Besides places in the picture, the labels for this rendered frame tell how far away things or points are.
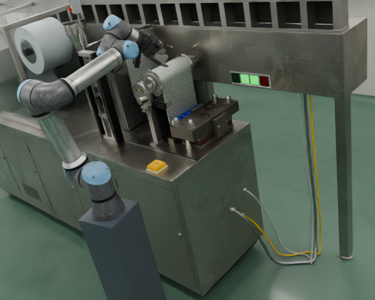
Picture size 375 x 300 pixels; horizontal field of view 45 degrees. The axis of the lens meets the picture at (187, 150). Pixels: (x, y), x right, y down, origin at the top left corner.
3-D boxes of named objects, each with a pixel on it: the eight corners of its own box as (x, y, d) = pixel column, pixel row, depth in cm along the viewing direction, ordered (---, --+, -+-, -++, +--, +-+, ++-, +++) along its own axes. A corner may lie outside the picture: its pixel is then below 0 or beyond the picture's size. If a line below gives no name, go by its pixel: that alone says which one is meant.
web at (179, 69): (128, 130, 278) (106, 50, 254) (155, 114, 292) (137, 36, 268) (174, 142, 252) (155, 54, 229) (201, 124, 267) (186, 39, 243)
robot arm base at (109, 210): (111, 224, 197) (105, 205, 192) (85, 217, 204) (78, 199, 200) (131, 203, 208) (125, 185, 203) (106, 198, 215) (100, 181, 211)
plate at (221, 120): (215, 137, 247) (212, 119, 241) (226, 130, 253) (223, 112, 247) (219, 138, 245) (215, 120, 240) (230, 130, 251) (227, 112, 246)
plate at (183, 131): (171, 136, 244) (169, 126, 241) (217, 106, 268) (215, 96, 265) (193, 141, 234) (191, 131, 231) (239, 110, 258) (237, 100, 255)
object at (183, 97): (169, 123, 247) (162, 92, 238) (197, 106, 261) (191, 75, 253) (169, 124, 247) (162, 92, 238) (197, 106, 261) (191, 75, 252)
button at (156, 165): (147, 169, 232) (146, 165, 231) (156, 162, 236) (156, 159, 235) (156, 172, 228) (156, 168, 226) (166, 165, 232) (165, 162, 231)
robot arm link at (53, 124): (86, 195, 203) (24, 92, 172) (69, 186, 213) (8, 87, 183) (106, 178, 209) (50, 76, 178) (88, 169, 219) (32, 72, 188)
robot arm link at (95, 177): (99, 203, 194) (90, 177, 188) (82, 194, 203) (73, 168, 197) (121, 190, 201) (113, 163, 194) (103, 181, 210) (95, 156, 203)
